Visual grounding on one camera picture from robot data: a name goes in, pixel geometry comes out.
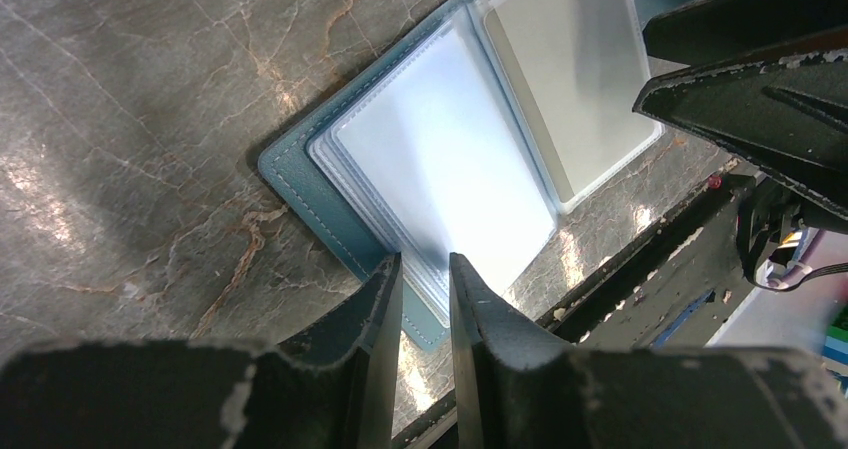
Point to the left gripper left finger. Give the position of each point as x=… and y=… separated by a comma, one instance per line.
x=331, y=385

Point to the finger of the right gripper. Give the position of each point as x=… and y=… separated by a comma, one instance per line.
x=707, y=31
x=785, y=115

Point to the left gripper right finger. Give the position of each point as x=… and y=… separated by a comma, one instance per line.
x=520, y=386

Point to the blue card holder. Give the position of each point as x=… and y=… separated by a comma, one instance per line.
x=422, y=155

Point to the dark card in holder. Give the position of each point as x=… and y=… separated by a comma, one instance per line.
x=572, y=70

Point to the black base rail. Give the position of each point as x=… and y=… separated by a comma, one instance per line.
x=676, y=284

